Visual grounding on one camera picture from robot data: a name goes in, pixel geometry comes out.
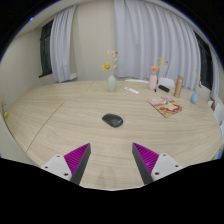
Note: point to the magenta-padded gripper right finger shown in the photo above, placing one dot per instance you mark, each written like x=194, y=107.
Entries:
x=146, y=159

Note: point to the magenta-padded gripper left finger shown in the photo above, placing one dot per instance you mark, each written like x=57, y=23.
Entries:
x=77, y=159

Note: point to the black computer mouse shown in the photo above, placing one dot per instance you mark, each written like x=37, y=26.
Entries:
x=112, y=120

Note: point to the white remote control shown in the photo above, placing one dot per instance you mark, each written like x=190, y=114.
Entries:
x=132, y=90

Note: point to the black rectangular box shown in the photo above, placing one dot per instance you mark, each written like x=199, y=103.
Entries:
x=164, y=88

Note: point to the blue vase with dried flowers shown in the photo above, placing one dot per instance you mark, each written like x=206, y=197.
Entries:
x=194, y=98

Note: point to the pink vase with orange flowers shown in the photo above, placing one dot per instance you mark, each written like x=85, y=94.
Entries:
x=152, y=82

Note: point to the tan drink bottle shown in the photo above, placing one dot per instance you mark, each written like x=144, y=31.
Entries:
x=178, y=87

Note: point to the white chair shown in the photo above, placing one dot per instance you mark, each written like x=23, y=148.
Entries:
x=219, y=113
x=166, y=82
x=136, y=80

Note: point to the green vase with yellow flowers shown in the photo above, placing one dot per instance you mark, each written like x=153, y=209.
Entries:
x=111, y=84

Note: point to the white curtain strip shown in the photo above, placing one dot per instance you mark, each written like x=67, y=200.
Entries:
x=215, y=80

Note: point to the dark window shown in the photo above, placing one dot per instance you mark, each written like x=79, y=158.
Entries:
x=204, y=63
x=46, y=50

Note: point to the narrow white curtain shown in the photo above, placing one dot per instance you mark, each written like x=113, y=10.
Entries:
x=61, y=46

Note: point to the wide white curtain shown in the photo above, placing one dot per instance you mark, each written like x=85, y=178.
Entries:
x=153, y=36

